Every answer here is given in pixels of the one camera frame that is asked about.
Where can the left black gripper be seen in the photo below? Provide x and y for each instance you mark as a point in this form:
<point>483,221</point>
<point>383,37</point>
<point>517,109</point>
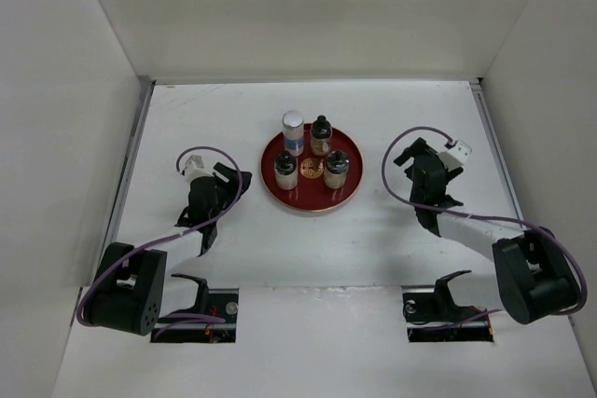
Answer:
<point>229,176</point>

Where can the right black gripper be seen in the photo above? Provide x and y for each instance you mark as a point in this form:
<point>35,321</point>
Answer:
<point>420,146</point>

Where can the white condiment bottle black cap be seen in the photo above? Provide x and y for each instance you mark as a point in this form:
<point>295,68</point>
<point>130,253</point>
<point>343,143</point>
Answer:
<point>286,170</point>

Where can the blue label spice jar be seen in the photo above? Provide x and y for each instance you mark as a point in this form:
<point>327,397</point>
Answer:
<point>293,132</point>

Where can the brown condiment bottle black cap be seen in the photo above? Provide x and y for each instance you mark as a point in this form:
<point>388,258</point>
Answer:
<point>321,133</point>

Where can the clear bottle black stopper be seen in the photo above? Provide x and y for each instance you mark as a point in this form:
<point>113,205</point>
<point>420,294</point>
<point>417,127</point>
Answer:
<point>336,169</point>

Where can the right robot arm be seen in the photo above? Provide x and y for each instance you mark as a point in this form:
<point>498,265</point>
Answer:
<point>534,277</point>

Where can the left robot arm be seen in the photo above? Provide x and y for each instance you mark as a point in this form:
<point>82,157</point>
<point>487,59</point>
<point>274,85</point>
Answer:
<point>136,287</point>

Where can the red round tray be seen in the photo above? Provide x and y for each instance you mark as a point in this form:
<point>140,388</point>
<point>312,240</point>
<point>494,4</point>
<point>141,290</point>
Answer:
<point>312,194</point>

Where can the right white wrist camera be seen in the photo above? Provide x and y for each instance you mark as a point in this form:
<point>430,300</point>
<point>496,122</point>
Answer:
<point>455,155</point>

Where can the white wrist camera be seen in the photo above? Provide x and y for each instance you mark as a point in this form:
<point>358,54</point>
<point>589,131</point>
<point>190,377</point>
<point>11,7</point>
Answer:
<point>194,168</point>
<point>455,155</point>

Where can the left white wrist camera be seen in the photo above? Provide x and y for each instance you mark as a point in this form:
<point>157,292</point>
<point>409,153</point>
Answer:
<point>194,168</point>

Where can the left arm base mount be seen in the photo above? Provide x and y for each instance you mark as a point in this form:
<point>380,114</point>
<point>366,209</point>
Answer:
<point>193,312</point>

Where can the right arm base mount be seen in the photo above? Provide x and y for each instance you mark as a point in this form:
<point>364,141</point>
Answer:
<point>432,315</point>

